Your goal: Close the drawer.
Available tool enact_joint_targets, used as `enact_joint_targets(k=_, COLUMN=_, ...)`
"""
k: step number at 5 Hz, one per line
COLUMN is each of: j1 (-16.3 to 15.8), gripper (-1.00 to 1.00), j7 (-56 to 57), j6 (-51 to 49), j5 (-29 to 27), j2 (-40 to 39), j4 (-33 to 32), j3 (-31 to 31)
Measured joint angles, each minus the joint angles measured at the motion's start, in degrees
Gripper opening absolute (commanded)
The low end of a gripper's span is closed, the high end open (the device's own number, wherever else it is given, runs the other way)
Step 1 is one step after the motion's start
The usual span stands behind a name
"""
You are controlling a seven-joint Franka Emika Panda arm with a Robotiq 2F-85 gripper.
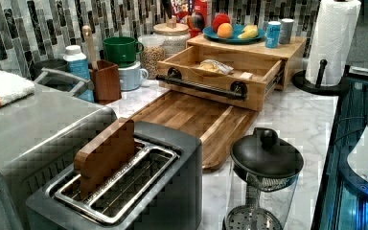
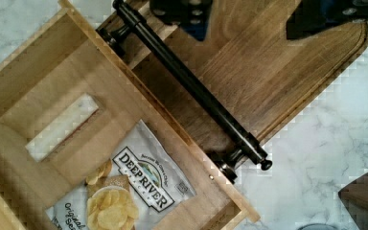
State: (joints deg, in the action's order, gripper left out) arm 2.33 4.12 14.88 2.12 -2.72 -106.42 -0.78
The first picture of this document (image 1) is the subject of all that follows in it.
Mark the wooden drawer with black handle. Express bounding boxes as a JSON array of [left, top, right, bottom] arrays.
[[156, 46, 284, 111]]

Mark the snack packet in drawer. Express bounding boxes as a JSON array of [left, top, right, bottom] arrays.
[[198, 59, 234, 75]]

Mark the wooden drawer cabinet box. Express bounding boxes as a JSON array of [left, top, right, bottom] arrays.
[[187, 34, 306, 90]]

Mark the wooden cutting board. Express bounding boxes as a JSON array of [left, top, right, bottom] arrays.
[[131, 91, 259, 173]]

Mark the light blue mug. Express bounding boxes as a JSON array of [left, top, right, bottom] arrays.
[[119, 61, 149, 91]]

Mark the glass jar with grains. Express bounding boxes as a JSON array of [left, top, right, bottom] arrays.
[[138, 34, 165, 79]]

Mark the grey two-slot toaster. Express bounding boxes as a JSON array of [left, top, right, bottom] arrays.
[[26, 122, 202, 230]]

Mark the ceramic jar wooden lid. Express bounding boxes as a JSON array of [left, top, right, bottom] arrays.
[[153, 16, 191, 58]]

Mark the brown wooden utensil holder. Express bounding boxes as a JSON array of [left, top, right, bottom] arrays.
[[90, 59, 122, 104]]

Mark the wooden board in toaster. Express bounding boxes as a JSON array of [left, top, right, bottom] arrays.
[[74, 118, 135, 198]]

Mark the blue plate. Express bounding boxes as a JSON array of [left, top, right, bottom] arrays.
[[202, 24, 265, 45]]

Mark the green mug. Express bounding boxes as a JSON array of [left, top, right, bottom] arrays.
[[103, 36, 144, 68]]

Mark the orange fruit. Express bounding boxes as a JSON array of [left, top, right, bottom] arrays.
[[217, 23, 233, 38]]

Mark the glass french press black lid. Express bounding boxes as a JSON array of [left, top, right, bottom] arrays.
[[222, 127, 304, 230]]

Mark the red apple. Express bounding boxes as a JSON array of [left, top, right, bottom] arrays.
[[212, 13, 231, 33]]

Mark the red cereal box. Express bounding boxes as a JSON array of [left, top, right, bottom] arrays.
[[170, 0, 212, 37]]

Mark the yellow banana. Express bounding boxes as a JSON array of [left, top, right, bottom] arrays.
[[238, 25, 259, 39]]

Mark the white-capped blue bottle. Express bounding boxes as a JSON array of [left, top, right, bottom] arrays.
[[62, 44, 96, 104]]

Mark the black paper towel holder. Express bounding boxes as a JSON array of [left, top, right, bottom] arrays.
[[292, 59, 351, 96]]

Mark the blue can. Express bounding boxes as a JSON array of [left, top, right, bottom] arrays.
[[265, 21, 281, 49]]

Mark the grey can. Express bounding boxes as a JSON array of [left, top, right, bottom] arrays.
[[279, 18, 294, 44]]

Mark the stainless steel appliance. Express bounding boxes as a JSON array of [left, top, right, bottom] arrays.
[[0, 68, 116, 230]]

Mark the white paper towel roll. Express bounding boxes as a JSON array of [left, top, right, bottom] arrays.
[[306, 0, 361, 86]]

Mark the wooden utensil handle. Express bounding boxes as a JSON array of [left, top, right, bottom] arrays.
[[82, 25, 98, 70]]

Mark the dark pot with handle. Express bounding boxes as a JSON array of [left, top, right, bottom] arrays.
[[32, 58, 67, 80]]

